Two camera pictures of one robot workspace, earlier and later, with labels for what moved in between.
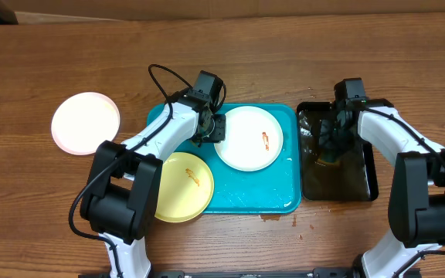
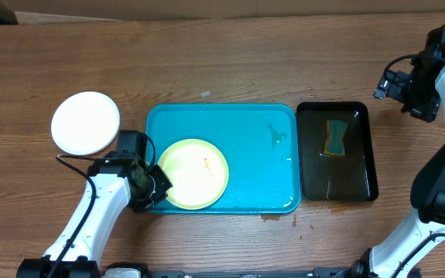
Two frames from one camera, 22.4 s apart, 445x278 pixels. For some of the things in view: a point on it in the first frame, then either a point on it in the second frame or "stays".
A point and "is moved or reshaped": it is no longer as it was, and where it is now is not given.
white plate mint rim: [253, 139] to [85, 123]
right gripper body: [338, 140] to [420, 94]
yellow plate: [187, 188] is moved or reshaped
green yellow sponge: [329, 158] is moved or reshaped
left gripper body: [215, 132] to [156, 184]
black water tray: [335, 164] stays
